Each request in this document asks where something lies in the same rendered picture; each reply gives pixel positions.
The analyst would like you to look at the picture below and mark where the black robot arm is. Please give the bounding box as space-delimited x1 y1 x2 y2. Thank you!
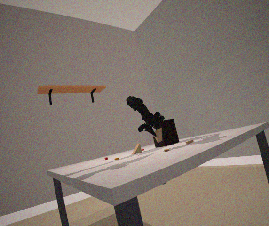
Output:
126 96 161 129

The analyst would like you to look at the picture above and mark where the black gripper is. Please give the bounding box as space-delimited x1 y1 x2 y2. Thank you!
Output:
138 112 165 137

